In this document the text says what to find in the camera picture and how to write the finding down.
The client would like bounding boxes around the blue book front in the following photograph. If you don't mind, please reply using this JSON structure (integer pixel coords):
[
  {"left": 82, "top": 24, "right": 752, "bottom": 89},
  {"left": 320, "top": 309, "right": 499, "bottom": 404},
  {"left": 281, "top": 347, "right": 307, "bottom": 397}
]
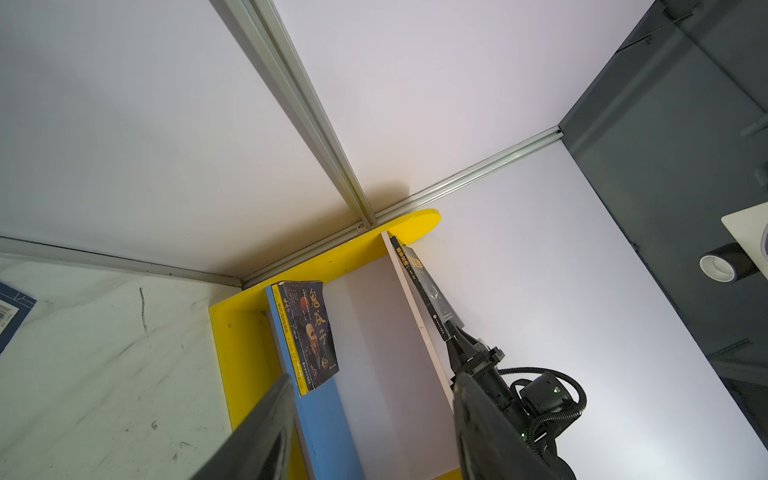
[{"left": 0, "top": 283, "right": 37, "bottom": 352}]

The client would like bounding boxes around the ceiling spotlight upper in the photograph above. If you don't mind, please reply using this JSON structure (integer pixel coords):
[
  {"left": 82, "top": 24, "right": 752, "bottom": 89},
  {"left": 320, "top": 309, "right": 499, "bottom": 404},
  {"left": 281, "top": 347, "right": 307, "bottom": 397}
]
[{"left": 699, "top": 242, "right": 759, "bottom": 283}]

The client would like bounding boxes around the black book yellow title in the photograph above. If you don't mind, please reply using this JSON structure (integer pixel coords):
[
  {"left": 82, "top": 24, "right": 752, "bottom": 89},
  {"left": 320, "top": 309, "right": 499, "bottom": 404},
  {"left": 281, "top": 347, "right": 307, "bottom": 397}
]
[{"left": 390, "top": 235, "right": 464, "bottom": 342}]

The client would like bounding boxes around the yellow pink blue bookshelf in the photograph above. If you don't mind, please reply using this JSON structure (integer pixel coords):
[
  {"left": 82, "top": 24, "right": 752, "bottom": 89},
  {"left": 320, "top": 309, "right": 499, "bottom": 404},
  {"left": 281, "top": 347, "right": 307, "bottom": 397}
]
[{"left": 209, "top": 209, "right": 460, "bottom": 479}]

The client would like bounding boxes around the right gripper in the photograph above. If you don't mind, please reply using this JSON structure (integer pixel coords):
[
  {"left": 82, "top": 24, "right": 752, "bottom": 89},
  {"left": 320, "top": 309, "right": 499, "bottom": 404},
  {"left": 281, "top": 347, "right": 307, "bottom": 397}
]
[{"left": 445, "top": 321, "right": 558, "bottom": 462}]

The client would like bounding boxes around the yellow cartoon cover book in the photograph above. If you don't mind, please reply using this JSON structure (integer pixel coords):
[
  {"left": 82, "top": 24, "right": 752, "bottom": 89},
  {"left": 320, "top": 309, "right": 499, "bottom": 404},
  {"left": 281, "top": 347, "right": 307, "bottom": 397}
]
[{"left": 271, "top": 284, "right": 309, "bottom": 396}]

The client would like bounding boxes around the purple old man book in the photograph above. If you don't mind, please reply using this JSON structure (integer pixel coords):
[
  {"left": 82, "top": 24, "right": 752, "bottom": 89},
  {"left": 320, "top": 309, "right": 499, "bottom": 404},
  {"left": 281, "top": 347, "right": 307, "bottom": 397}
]
[{"left": 278, "top": 281, "right": 339, "bottom": 395}]

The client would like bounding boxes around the ceiling air conditioner unit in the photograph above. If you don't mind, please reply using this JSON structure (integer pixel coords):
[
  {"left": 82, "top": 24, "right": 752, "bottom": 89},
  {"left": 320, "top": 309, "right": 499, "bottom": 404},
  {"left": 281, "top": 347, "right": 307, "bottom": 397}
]
[{"left": 721, "top": 202, "right": 768, "bottom": 277}]

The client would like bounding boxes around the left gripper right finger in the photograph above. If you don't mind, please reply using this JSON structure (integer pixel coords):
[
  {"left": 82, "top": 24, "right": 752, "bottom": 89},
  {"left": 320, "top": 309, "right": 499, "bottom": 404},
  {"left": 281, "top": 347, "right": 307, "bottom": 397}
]
[{"left": 453, "top": 374, "right": 556, "bottom": 480}]

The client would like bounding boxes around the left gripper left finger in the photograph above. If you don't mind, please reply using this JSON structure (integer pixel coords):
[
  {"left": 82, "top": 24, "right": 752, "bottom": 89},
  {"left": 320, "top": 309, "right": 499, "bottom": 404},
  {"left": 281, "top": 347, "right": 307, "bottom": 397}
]
[{"left": 192, "top": 374, "right": 296, "bottom": 480}]

